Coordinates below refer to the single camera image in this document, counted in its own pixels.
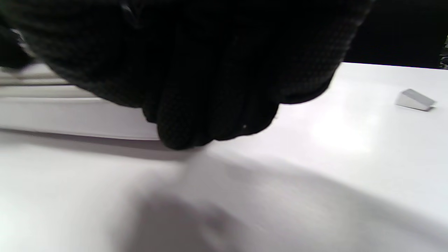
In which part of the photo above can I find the white cartoon print pencil case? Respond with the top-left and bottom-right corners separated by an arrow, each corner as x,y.
0,63 -> 161,141

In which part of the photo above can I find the person's right hand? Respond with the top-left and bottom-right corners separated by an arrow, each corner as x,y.
0,0 -> 373,150

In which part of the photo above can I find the small grey metal block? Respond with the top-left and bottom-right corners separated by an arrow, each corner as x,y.
395,89 -> 436,112

